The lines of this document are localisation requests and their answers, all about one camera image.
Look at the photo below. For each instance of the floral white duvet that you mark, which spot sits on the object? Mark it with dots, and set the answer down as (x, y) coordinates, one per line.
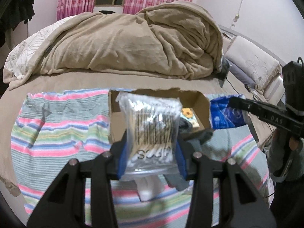
(17, 63)

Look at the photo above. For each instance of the cotton swab bag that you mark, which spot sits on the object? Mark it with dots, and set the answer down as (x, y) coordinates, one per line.
(152, 125)

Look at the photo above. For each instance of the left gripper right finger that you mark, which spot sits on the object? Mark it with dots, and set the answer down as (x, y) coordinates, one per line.
(240, 203)

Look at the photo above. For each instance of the white sock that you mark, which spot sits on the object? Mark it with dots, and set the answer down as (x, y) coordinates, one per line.
(149, 187)

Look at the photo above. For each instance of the open cardboard box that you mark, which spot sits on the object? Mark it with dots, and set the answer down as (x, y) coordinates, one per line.
(189, 99)

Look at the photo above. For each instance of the white floral pillow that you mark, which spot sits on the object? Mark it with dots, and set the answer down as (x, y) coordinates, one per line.
(252, 60)

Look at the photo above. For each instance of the striped colourful cloth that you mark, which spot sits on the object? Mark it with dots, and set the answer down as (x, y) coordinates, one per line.
(52, 128)

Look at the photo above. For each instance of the beige fleece blanket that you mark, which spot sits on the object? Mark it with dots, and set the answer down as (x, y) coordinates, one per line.
(177, 40)

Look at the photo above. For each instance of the blue tissue pack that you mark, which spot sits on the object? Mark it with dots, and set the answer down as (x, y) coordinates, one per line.
(222, 116)

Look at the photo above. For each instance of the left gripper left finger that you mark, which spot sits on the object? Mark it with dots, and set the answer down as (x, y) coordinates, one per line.
(63, 204)

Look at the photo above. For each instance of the grey pillow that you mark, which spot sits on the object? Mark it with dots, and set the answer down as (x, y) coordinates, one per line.
(242, 76)

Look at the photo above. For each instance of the cartoon tissue pack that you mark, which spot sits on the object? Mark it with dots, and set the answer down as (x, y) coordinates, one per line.
(189, 115)

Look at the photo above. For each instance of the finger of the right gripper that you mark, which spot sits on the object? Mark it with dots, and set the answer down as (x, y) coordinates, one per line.
(271, 114)

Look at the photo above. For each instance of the person's right hand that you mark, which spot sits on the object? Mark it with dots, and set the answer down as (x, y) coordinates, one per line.
(282, 139)

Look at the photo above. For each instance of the black hanging clothes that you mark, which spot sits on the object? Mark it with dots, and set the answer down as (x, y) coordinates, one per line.
(14, 12)

